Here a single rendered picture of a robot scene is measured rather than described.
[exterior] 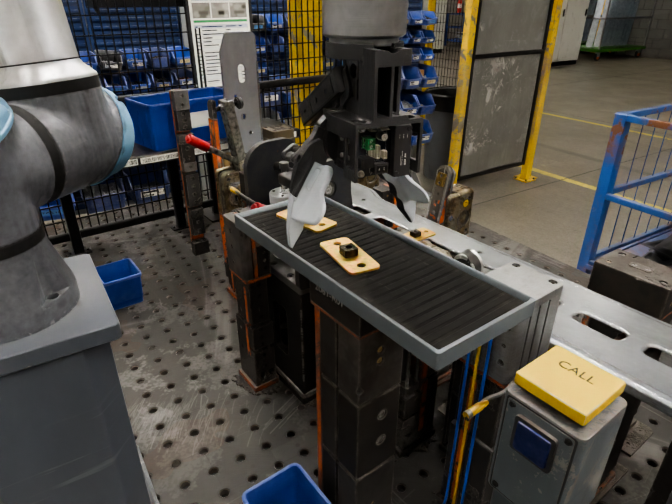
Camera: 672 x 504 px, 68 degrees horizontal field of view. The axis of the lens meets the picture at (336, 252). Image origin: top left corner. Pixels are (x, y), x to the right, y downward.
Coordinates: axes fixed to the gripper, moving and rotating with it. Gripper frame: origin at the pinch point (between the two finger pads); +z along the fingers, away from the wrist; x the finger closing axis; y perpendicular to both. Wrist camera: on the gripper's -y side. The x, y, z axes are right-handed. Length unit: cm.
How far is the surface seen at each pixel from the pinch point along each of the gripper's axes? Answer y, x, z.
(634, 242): -110, 241, 102
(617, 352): 13.4, 33.6, 19.1
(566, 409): 27.6, 3.5, 3.5
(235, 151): -70, 6, 9
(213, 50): -129, 17, -8
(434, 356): 19.0, -2.2, 2.9
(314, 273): 1.9, -5.4, 2.9
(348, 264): 2.1, -1.4, 2.7
